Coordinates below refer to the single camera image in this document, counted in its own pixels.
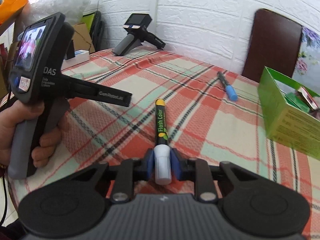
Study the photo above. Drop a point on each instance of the black adapter block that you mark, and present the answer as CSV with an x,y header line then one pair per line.
x,y
70,53

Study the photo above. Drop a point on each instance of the spare handheld gripper device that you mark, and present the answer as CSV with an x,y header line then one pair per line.
x,y
137,33

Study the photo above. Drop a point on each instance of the small brown cardboard box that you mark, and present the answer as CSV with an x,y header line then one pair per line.
x,y
82,39

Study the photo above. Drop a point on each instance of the white power strip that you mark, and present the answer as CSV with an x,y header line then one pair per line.
x,y
80,57

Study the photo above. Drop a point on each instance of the blue capped black marker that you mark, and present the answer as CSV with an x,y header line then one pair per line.
x,y
230,91

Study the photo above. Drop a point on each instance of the yellow black flash color marker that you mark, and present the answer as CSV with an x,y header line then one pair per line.
x,y
162,148

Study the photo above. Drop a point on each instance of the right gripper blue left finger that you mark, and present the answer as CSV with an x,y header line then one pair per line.
x,y
149,163

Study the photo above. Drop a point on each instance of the green cardboard tray box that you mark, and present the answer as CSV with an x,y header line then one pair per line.
x,y
285,123

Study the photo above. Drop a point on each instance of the plaid red green blanket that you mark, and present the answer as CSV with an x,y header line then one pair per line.
x,y
202,122

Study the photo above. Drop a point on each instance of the clear plastic bag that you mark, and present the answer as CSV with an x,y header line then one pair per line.
x,y
36,10

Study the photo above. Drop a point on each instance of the floral plastic bedding bag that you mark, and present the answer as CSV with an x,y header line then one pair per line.
x,y
307,65

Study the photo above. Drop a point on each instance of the small green carton box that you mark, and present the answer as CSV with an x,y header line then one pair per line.
x,y
295,101

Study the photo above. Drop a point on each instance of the person's left hand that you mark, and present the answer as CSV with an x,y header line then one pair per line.
x,y
19,112

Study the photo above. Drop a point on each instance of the orange bag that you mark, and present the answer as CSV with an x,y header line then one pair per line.
x,y
9,7

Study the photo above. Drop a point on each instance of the dark brown wooden headboard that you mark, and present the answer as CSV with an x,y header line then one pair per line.
x,y
274,42

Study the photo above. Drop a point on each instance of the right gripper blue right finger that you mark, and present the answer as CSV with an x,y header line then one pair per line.
x,y
177,164

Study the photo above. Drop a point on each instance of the red blue card pack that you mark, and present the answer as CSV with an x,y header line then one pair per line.
x,y
307,98

